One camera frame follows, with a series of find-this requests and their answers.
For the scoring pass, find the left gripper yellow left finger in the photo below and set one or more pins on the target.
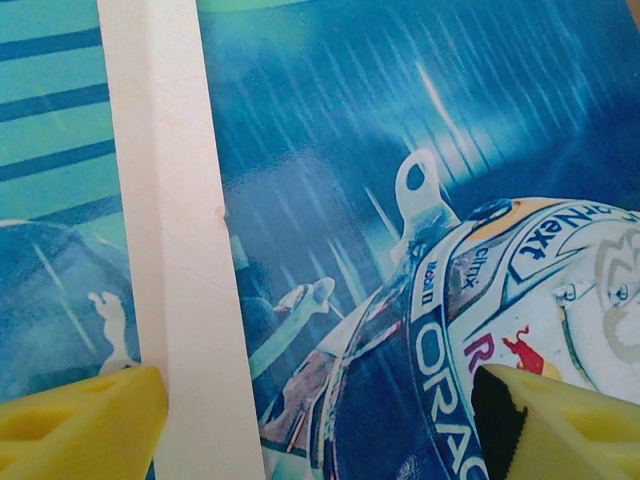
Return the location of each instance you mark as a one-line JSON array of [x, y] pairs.
[[75, 430]]

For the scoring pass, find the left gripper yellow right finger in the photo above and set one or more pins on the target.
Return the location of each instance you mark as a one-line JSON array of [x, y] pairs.
[[575, 435]]

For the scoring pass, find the blue racing helmet photo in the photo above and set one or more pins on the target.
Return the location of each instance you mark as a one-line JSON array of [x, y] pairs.
[[350, 125]]

